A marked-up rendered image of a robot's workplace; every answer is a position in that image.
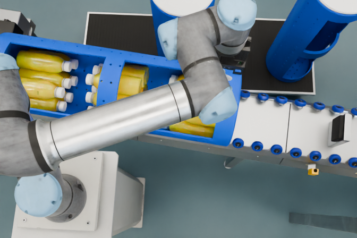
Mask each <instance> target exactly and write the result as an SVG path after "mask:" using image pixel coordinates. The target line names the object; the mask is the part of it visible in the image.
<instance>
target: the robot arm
mask: <svg viewBox="0 0 357 238"><path fill-rule="evenodd" d="M256 14H257V5H256V2H255V0H220V1H219V2H218V4H217V5H215V6H212V7H209V8H207V9H205V10H202V11H198V12H195V13H192V14H189V15H186V16H182V17H180V18H179V17H176V18H175V19H172V20H170V21H167V22H165V23H163V24H161V25H160V26H159V27H158V37H159V41H160V44H161V47H162V50H163V52H164V54H165V57H166V58H167V59H168V60H169V61H171V60H178V62H179V65H180V67H181V70H182V72H183V75H184V79H182V80H180V81H175V82H172V83H169V84H166V85H163V86H160V87H157V88H153V89H150V90H147V91H144V92H141V93H138V94H135V95H131V96H128V97H125V98H122V99H119V100H116V101H113V102H110V103H106V104H103V105H100V106H97V107H94V108H91V109H88V110H84V111H81V112H78V113H75V114H72V115H69V116H66V117H62V118H59V119H56V120H53V121H50V122H46V121H44V120H41V119H37V120H36V119H33V117H32V116H31V114H30V112H29V111H30V99H29V96H28V94H27V92H26V90H25V88H24V86H23V84H22V81H21V78H20V74H19V67H18V66H17V63H16V60H15V59H14V58H13V57H12V56H10V55H8V54H4V53H0V175H5V176H13V177H17V178H18V183H17V186H16V187H15V192H14V196H15V201H16V204H17V205H18V207H19V208H20V209H21V210H22V211H23V212H24V213H26V214H28V215H31V216H34V217H45V218H46V219H48V220H49V221H51V222H55V223H66V222H69V221H71V220H73V219H75V218H76V217H78V216H79V215H80V213H81V212H82V211H83V209H84V207H85V204H86V200H87V193H86V189H85V187H84V185H83V183H82V182H81V181H80V180H79V179H78V178H77V177H75V176H73V175H70V174H62V173H61V169H60V163H61V162H63V161H66V160H69V159H72V158H75V157H78V156H81V155H84V154H87V153H90V152H93V151H96V150H99V149H102V148H105V147H108V146H111V145H114V144H116V143H119V142H122V141H125V140H128V139H132V138H135V137H138V136H140V135H143V134H146V133H149V132H152V131H156V130H159V129H162V128H164V127H167V126H170V125H173V124H176V123H179V122H182V121H185V120H188V119H191V118H194V117H197V116H198V117H199V119H201V121H202V123H203V124H206V125H209V124H213V123H218V122H221V121H223V120H225V119H227V118H229V117H231V116H232V115H234V114H235V112H236V111H237V103H236V100H235V97H234V94H233V92H232V87H231V86H230V84H229V82H228V81H231V80H232V77H231V76H229V75H227V74H225V70H224V69H227V70H233V74H238V75H242V72H243V70H244V68H245V61H246V59H247V57H248V54H249V52H250V45H251V38H252V37H248V35H249V33H250V30H251V28H252V26H253V25H254V22H255V19H256ZM242 63H243V65H241V64H242ZM235 70H242V71H241V72H235Z"/></svg>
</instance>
